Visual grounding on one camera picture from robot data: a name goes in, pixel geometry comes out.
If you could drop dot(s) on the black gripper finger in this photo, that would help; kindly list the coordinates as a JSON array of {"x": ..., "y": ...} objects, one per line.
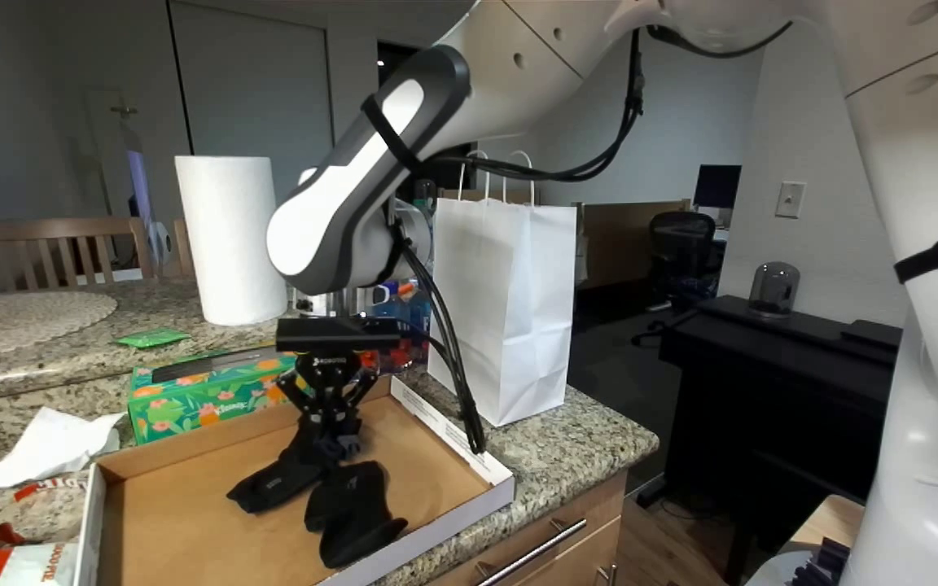
[
  {"x": 318, "y": 426},
  {"x": 345, "y": 429}
]

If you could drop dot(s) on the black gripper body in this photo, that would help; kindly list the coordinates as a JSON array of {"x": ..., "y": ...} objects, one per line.
[{"x": 332, "y": 368}]

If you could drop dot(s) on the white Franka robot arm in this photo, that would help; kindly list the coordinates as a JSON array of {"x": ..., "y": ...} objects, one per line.
[{"x": 326, "y": 217}]

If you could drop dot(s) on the green tissue box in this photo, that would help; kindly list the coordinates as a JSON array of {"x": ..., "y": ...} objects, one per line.
[{"x": 198, "y": 400}]

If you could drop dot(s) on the cardboard cover box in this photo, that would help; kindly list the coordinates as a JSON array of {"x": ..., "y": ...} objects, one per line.
[{"x": 186, "y": 522}]

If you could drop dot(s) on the white paper bag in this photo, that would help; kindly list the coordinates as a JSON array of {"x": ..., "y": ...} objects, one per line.
[{"x": 511, "y": 313}]

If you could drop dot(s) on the cardboard floor box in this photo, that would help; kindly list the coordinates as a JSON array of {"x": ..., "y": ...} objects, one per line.
[{"x": 830, "y": 522}]

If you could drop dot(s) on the blue capped water bottle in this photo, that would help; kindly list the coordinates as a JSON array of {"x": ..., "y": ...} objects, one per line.
[{"x": 407, "y": 328}]

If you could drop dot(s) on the white paper towel roll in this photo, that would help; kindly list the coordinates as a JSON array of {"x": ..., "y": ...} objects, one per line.
[{"x": 225, "y": 238}]

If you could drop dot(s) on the small green packet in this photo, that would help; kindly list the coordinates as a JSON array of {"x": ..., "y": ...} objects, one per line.
[{"x": 149, "y": 339}]

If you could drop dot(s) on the wooden counter base cabinet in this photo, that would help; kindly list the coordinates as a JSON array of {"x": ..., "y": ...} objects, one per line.
[{"x": 586, "y": 516}]

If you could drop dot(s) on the white paper napkin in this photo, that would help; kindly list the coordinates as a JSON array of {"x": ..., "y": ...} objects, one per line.
[{"x": 48, "y": 445}]

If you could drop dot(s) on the grey closet door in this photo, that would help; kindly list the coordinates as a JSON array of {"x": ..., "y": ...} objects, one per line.
[{"x": 251, "y": 100}]

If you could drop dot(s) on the wooden desk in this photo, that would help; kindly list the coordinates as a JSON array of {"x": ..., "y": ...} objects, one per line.
[{"x": 617, "y": 247}]

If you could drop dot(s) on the round woven placemat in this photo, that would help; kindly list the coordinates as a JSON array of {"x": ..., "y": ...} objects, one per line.
[{"x": 25, "y": 325}]

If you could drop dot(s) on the wooden dining chair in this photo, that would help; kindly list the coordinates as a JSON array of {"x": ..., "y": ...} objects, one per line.
[{"x": 48, "y": 230}]

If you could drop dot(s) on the red white snack packet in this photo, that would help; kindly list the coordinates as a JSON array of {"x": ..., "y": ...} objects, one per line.
[{"x": 2, "y": 568}]

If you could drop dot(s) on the black office chair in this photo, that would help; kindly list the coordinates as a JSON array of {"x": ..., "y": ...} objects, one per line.
[{"x": 682, "y": 248}]

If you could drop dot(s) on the dark computer monitor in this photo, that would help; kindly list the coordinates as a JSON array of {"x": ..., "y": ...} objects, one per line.
[{"x": 718, "y": 186}]

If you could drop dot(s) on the black digital piano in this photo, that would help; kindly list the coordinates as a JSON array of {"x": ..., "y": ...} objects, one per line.
[{"x": 773, "y": 380}]

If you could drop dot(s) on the small grey speaker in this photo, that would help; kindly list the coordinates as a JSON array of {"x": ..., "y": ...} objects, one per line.
[{"x": 775, "y": 289}]

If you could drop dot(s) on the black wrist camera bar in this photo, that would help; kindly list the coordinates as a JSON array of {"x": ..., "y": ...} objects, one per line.
[{"x": 339, "y": 333}]

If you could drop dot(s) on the white light switch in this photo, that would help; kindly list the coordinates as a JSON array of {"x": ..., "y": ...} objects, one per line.
[{"x": 789, "y": 201}]

